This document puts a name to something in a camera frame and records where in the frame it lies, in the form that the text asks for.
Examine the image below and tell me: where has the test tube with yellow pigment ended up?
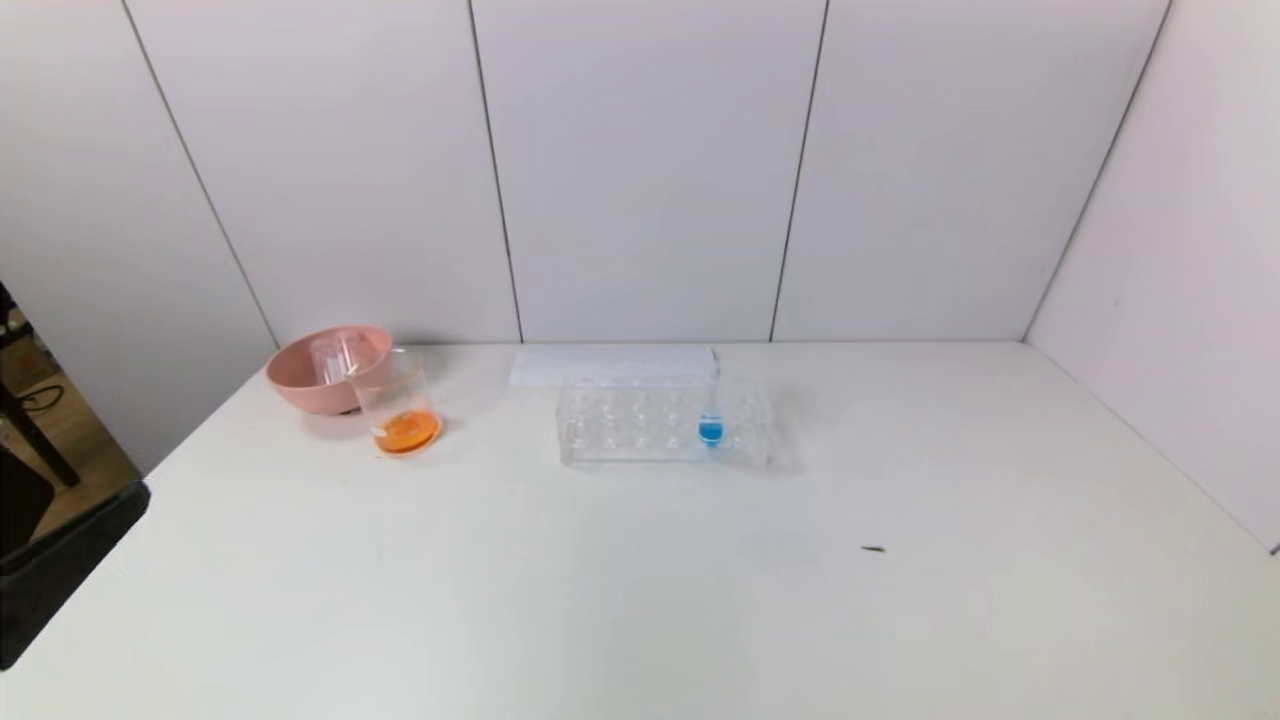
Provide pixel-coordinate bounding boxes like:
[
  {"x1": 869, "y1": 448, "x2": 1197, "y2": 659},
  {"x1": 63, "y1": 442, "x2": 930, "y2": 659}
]
[{"x1": 309, "y1": 333, "x2": 346, "y2": 386}]

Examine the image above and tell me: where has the clear acrylic test tube rack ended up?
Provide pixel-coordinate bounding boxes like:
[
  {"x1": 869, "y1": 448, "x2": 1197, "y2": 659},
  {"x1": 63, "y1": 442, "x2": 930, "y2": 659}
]
[{"x1": 556, "y1": 366, "x2": 774, "y2": 470}]

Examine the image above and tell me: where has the white paper sheet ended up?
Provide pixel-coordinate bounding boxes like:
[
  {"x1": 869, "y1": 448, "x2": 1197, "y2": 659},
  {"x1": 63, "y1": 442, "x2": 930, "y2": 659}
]
[{"x1": 509, "y1": 345, "x2": 717, "y2": 390}]

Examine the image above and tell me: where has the pink plastic bowl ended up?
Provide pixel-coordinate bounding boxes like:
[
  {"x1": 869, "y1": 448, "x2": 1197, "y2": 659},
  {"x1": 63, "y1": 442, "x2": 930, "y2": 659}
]
[{"x1": 265, "y1": 324, "x2": 394, "y2": 416}]

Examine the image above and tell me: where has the clear glass beaker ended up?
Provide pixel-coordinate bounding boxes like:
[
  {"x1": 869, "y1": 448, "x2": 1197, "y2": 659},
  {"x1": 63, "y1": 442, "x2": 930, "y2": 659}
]
[{"x1": 346, "y1": 347, "x2": 443, "y2": 458}]

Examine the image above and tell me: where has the test tube with blue pigment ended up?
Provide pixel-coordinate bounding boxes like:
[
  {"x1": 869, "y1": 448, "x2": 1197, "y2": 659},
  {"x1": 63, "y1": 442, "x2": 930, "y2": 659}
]
[{"x1": 697, "y1": 347, "x2": 726, "y2": 450}]

